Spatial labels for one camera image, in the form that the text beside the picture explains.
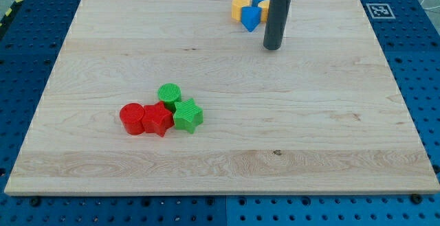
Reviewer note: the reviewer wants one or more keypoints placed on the blue triangle block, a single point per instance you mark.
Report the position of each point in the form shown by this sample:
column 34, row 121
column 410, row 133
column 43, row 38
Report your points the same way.
column 250, row 17

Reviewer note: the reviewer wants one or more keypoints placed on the green star block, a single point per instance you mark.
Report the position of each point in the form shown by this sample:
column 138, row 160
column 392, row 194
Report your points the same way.
column 188, row 115

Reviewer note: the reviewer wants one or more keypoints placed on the green cylinder block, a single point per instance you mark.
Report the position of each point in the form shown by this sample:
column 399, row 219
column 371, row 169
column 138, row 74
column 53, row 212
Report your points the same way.
column 169, row 94

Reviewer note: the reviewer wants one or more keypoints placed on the red star block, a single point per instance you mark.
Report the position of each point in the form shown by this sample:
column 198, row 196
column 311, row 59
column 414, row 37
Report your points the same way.
column 157, row 119

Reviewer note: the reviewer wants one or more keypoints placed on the red cylinder block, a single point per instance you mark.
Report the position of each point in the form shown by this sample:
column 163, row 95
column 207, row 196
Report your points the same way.
column 131, row 117

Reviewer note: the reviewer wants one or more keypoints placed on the yellow pentagon block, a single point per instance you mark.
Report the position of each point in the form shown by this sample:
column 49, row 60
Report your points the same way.
column 236, row 8

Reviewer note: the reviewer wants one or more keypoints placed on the wooden board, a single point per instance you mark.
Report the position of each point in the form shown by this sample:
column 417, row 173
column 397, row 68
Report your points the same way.
column 321, row 115

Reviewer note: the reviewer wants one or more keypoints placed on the yellow cylinder block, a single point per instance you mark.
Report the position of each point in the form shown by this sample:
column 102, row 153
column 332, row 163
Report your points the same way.
column 264, row 6

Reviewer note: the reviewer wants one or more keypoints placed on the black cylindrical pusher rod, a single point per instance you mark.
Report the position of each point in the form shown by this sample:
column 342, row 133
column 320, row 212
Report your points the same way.
column 275, row 24

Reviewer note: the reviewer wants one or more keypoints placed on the white fiducial marker tag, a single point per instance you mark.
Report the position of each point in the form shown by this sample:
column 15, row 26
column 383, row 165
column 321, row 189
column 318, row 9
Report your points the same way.
column 380, row 11

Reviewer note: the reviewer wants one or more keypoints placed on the yellow black hazard tape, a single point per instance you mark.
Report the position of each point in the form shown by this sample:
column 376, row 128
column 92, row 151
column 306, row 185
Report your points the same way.
column 10, row 13

